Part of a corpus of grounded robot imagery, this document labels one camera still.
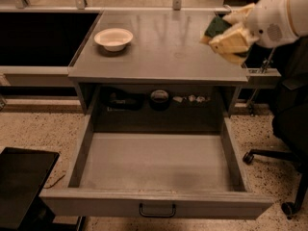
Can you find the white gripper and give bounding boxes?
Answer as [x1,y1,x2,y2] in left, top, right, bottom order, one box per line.
[209,0,298,54]

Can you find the green and yellow sponge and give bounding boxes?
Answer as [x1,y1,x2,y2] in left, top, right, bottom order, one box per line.
[199,15,253,65]

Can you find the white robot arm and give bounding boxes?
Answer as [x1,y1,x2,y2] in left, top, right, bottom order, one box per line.
[209,0,308,54]

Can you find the grey open top drawer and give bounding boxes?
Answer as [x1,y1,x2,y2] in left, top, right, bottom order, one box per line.
[40,118,272,219]

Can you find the small white crumpled items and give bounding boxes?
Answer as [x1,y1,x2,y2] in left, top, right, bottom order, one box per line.
[172,94,211,103]

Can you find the grey cabinet counter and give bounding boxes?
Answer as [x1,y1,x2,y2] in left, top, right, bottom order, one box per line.
[69,10,247,134]

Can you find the black office chair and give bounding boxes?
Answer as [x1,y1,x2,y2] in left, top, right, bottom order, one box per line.
[243,37,308,216]

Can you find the black tape roll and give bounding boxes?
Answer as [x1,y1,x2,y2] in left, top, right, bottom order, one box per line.
[149,90,169,111]

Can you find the white bowl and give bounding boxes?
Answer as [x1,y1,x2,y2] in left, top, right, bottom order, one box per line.
[94,28,133,52]

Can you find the black bag in cabinet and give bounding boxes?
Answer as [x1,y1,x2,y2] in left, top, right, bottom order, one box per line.
[100,87,144,111]

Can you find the black monitor panel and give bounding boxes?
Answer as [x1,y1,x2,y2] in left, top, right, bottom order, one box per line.
[0,147,59,231]

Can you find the black drawer handle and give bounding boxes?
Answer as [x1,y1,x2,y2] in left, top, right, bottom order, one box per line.
[139,203,176,218]

